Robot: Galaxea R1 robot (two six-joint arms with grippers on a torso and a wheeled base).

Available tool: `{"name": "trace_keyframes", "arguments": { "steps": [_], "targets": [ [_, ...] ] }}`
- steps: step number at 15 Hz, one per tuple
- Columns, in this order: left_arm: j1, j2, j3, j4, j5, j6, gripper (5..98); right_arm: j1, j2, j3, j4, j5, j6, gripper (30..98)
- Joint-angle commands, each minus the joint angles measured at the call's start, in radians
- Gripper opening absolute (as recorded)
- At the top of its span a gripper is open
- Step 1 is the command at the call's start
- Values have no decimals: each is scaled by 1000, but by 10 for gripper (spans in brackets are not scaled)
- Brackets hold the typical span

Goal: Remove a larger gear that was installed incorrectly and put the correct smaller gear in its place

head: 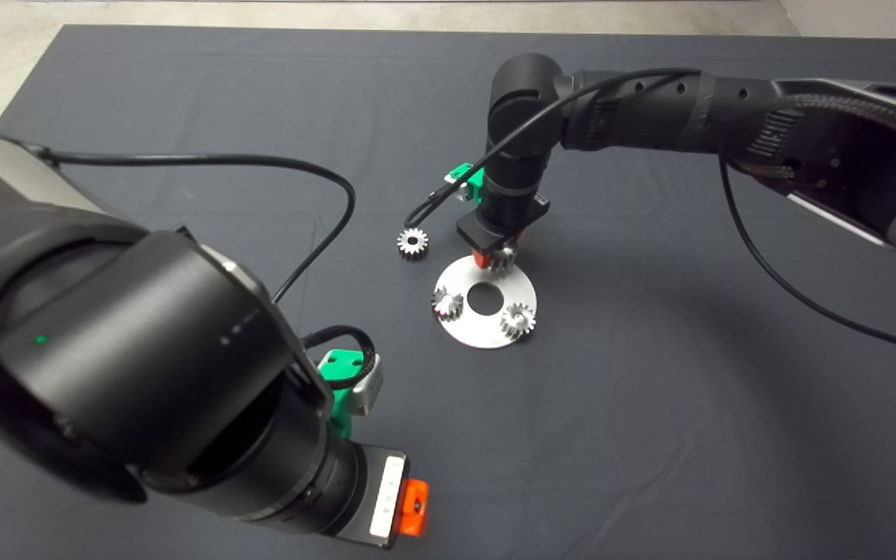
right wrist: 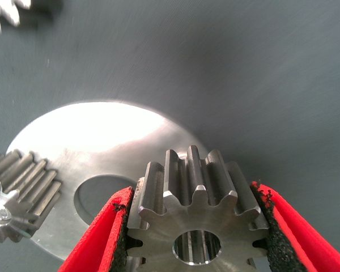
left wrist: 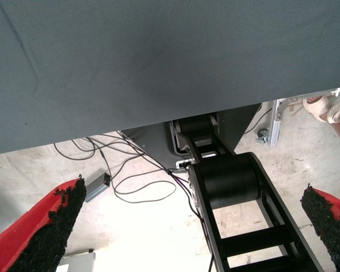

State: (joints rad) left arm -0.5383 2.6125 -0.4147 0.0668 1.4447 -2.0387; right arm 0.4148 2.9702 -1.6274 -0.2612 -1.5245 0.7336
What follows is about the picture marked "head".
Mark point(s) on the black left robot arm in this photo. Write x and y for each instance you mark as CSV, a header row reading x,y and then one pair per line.
x,y
106,311

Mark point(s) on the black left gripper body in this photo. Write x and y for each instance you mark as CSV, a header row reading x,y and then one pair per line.
x,y
376,491

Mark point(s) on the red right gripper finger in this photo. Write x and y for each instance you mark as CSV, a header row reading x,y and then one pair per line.
x,y
519,238
481,260

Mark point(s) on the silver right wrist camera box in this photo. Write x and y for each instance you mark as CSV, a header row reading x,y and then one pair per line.
x,y
454,189

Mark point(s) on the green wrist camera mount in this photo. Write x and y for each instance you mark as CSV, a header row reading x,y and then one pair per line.
x,y
337,365
463,171

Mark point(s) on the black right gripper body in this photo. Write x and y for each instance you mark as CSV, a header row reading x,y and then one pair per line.
x,y
487,237

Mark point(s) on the green right wrist camera mount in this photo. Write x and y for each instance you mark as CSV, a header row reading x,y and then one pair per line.
x,y
463,171

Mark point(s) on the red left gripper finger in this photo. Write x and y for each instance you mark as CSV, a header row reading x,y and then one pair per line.
x,y
415,519

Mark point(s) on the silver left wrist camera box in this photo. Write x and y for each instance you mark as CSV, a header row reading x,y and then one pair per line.
x,y
368,394

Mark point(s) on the small steel gear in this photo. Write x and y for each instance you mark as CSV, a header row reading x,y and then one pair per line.
x,y
412,244
517,320
447,302

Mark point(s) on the green left wrist camera mount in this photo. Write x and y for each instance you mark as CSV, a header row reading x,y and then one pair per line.
x,y
337,365

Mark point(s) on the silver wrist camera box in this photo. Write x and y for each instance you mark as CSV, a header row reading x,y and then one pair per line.
x,y
454,189
368,394

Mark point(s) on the larger steel gear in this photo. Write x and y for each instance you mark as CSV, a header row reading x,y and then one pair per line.
x,y
502,260

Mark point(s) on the round metal plate with hole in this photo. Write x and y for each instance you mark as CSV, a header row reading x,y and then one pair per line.
x,y
479,334

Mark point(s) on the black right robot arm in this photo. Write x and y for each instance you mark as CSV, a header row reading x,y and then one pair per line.
x,y
650,113

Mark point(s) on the dark grey table cloth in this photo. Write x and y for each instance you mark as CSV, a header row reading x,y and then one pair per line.
x,y
183,78

